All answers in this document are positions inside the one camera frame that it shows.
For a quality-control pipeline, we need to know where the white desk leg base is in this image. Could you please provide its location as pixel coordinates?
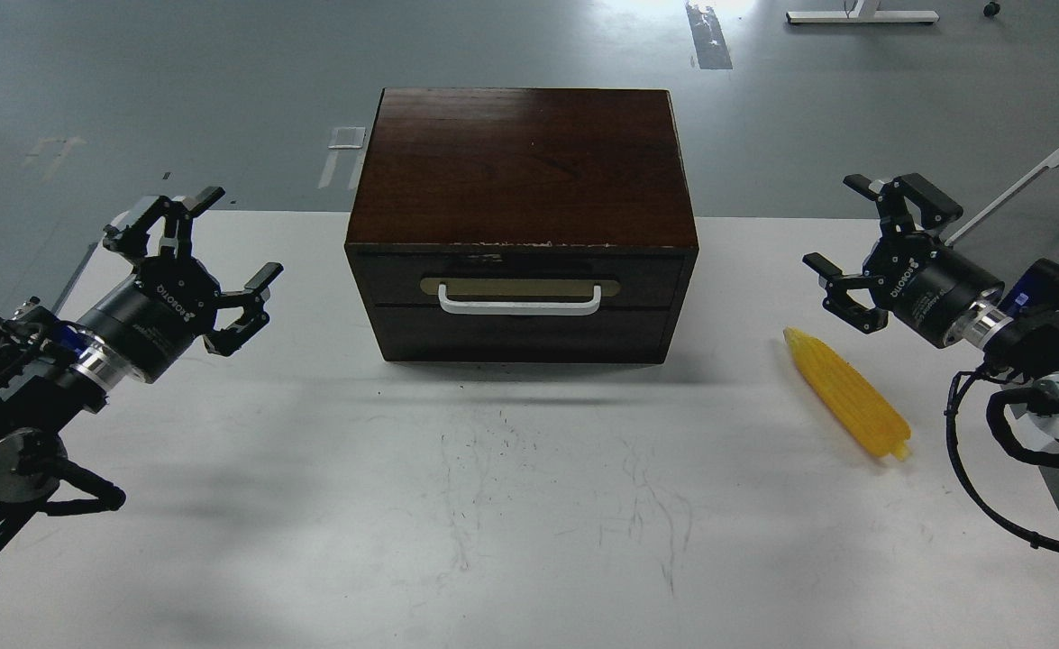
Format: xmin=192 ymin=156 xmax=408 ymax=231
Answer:
xmin=785 ymin=1 xmax=940 ymax=25

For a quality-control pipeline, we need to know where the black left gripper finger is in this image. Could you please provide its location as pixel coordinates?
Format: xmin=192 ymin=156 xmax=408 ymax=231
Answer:
xmin=203 ymin=262 xmax=285 ymax=357
xmin=102 ymin=187 xmax=226 ymax=264

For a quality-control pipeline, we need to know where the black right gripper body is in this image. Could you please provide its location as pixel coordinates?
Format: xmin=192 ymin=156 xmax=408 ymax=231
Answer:
xmin=863 ymin=233 xmax=1006 ymax=349

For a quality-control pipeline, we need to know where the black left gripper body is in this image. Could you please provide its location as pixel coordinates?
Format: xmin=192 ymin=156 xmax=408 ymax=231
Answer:
xmin=78 ymin=256 xmax=221 ymax=383

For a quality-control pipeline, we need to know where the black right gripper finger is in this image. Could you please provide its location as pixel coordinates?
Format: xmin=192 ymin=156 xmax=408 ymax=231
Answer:
xmin=802 ymin=253 xmax=889 ymax=333
xmin=844 ymin=173 xmax=964 ymax=245

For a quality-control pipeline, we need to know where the dark wooden drawer cabinet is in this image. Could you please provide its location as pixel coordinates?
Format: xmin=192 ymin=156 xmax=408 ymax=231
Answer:
xmin=345 ymin=87 xmax=699 ymax=364

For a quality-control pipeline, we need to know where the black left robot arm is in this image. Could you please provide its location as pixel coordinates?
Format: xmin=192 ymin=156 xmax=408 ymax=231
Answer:
xmin=0 ymin=187 xmax=283 ymax=552

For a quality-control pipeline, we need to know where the wooden drawer with white handle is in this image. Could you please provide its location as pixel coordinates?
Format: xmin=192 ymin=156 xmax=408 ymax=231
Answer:
xmin=351 ymin=253 xmax=684 ymax=309

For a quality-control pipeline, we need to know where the yellow corn cob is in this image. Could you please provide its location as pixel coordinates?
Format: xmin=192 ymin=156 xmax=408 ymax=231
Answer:
xmin=783 ymin=327 xmax=911 ymax=461

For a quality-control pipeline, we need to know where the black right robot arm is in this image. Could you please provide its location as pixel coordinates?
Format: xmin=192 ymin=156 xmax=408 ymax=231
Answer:
xmin=804 ymin=173 xmax=1059 ymax=468

